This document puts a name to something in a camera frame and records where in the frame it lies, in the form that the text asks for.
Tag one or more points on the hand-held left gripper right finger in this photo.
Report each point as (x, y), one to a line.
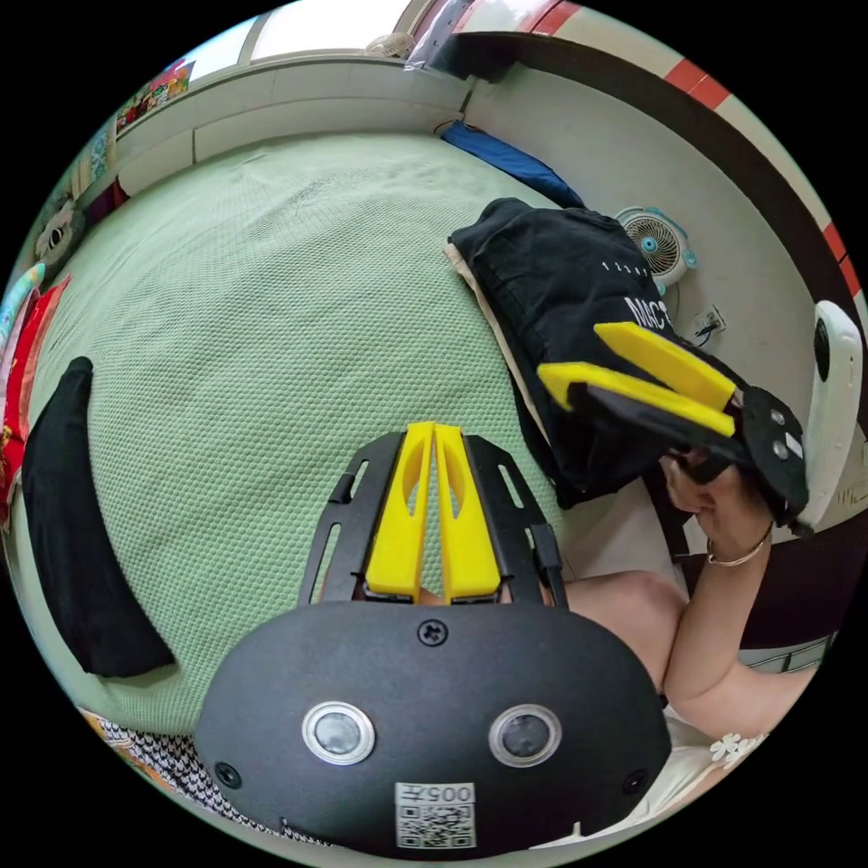
(471, 542)

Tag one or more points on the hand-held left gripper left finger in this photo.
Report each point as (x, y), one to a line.
(397, 536)

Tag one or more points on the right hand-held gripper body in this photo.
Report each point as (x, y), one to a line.
(769, 441)

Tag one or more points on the black t-shirt with white print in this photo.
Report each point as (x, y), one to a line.
(549, 291)

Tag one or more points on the person's right forearm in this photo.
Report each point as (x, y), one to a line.
(719, 610)

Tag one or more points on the person's right hand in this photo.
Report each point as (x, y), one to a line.
(719, 505)

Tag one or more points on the small white and blue fan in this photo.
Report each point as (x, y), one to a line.
(654, 245)

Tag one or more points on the person's body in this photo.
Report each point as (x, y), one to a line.
(631, 610)

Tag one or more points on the beige garment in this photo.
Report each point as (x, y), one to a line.
(471, 274)

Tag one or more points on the bed with green woven mat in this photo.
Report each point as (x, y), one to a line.
(271, 339)

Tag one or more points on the blue cloth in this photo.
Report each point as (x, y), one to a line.
(505, 159)

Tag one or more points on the black folded garment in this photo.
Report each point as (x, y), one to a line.
(74, 542)

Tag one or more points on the red printed cushion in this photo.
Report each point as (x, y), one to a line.
(27, 380)

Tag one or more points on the grey plush toy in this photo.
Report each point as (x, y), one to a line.
(57, 230)

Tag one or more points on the window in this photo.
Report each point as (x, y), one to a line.
(305, 30)

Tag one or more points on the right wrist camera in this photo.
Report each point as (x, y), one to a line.
(837, 414)

